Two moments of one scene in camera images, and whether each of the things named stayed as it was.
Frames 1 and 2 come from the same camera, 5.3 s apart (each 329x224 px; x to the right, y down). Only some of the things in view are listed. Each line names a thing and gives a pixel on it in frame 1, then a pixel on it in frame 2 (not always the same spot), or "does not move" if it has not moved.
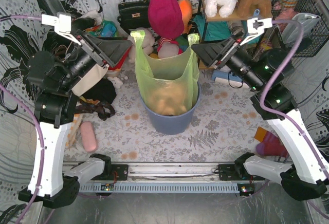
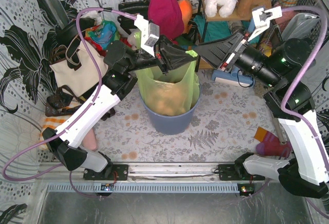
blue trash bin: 172,124 does not move
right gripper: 224,53 does not move
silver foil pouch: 308,21 does not move
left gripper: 93,52 → 161,55
